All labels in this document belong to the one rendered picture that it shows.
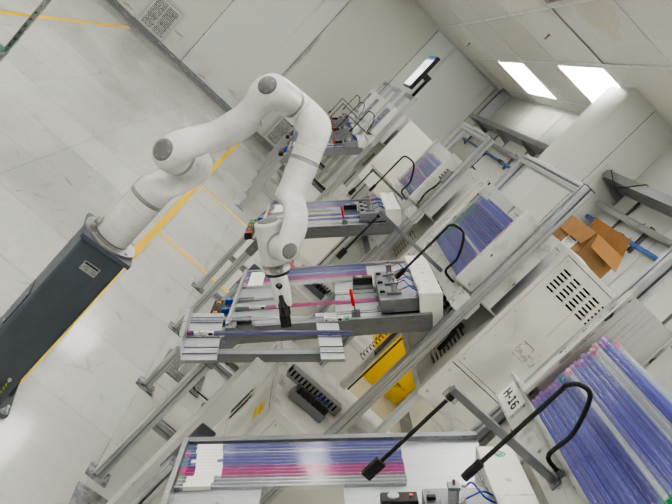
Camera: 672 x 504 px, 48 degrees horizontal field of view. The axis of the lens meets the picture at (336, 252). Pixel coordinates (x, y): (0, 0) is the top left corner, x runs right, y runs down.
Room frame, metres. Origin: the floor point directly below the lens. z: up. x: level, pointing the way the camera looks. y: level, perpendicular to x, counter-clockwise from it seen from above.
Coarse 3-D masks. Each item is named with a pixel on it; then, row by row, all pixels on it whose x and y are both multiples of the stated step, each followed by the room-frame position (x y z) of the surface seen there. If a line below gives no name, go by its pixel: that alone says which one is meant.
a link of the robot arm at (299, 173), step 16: (288, 160) 2.20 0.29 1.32; (304, 160) 2.17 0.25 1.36; (288, 176) 2.16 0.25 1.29; (304, 176) 2.17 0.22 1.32; (288, 192) 2.15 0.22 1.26; (304, 192) 2.18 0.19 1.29; (288, 208) 2.11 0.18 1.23; (304, 208) 2.15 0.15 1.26; (288, 224) 2.08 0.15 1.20; (304, 224) 2.12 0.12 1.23; (272, 240) 2.10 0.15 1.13; (288, 240) 2.08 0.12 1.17; (272, 256) 2.10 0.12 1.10; (288, 256) 2.08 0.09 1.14
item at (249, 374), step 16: (240, 368) 2.25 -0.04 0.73; (256, 368) 2.21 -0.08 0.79; (224, 384) 2.25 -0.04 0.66; (240, 384) 2.21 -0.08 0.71; (256, 384) 2.22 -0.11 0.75; (208, 400) 2.25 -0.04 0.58; (224, 400) 2.21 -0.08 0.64; (240, 400) 2.22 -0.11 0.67; (192, 416) 2.25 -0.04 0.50; (208, 416) 2.21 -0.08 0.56; (224, 416) 2.22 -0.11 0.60; (176, 432) 2.25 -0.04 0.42; (160, 448) 2.25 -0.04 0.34; (144, 480) 2.21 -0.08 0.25; (80, 496) 2.27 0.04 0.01; (96, 496) 2.33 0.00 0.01; (128, 496) 2.21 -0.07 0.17
